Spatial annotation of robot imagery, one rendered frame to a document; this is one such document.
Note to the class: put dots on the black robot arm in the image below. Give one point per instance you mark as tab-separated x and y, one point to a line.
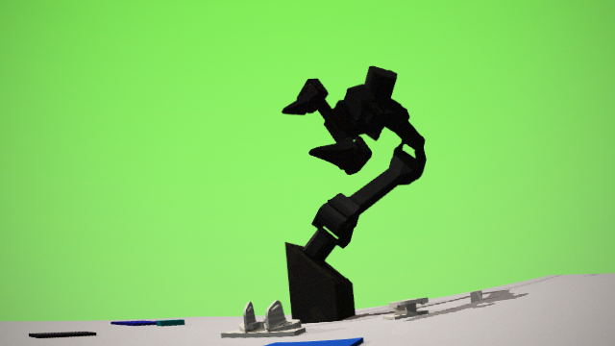
369	103

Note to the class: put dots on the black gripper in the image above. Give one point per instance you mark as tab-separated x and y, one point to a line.
347	154

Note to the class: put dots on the blue flat square plate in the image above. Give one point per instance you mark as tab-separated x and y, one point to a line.
339	342

